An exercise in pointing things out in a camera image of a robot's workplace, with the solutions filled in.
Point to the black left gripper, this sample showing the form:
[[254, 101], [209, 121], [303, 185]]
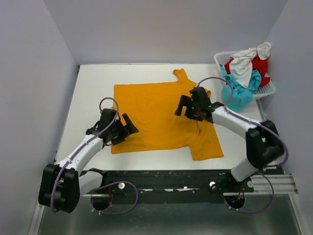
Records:
[[128, 129]]

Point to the red t shirt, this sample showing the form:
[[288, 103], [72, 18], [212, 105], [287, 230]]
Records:
[[242, 67]]

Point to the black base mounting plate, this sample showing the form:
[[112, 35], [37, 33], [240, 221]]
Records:
[[167, 186]]

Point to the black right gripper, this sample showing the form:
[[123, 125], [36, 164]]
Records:
[[185, 101]]

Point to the aluminium rail frame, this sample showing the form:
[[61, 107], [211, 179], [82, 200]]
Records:
[[268, 210]]

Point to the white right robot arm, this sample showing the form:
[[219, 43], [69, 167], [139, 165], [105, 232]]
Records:
[[263, 144]]

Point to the yellow t shirt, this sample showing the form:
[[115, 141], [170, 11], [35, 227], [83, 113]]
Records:
[[151, 107]]

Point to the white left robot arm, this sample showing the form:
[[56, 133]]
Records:
[[73, 166]]

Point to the turquoise t shirt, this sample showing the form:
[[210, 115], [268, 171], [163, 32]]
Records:
[[241, 96]]

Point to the white t shirt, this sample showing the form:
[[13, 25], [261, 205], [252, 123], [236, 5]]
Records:
[[263, 51]]

